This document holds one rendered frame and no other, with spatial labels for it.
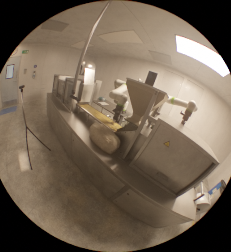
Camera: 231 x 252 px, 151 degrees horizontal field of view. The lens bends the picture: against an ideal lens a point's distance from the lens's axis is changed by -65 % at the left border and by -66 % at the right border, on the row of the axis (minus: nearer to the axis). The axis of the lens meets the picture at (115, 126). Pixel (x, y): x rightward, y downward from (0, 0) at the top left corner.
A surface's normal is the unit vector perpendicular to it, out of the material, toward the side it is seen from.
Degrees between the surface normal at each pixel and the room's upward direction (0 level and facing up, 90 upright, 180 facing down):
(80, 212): 0
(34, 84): 90
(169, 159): 90
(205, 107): 90
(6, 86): 90
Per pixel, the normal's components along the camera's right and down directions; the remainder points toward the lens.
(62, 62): 0.74, 0.51
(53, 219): 0.30, -0.83
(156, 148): -0.60, 0.22
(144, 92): -0.67, 0.53
